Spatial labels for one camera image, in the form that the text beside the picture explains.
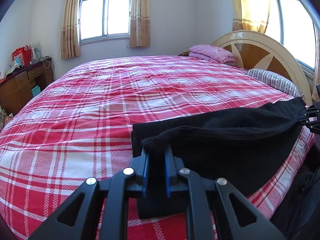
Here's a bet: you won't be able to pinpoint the black pants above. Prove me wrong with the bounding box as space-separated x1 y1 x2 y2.
131 98 306 219

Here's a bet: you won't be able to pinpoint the striped pillow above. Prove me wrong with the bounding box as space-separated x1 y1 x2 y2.
246 68 303 98

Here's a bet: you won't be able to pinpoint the side window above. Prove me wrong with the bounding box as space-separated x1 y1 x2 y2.
266 0 317 70

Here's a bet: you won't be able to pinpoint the cream and wood headboard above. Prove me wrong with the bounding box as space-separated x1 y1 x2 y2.
212 30 313 105

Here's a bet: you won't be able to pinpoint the red white plaid bedspread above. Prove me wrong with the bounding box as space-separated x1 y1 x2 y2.
0 55 316 240

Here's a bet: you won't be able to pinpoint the folded pink blanket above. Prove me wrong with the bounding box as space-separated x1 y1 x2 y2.
189 44 236 63

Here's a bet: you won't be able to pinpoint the yellow side curtain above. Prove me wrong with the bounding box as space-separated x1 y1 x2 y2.
232 0 270 34

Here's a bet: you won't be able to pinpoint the brown wooden desk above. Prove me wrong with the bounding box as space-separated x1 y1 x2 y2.
1 57 54 115

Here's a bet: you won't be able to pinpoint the red gift bag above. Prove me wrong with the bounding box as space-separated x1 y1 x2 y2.
12 45 31 67

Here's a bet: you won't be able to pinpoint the left beige curtain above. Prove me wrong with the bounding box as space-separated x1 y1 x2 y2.
61 0 81 60

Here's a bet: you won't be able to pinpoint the beige curtain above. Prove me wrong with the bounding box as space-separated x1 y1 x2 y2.
130 0 151 48
61 0 81 60

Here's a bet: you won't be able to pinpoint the right beige curtain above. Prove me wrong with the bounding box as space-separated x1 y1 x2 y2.
130 0 151 48

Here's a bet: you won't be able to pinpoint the window with metal frame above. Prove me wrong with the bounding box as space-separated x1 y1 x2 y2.
79 0 131 43

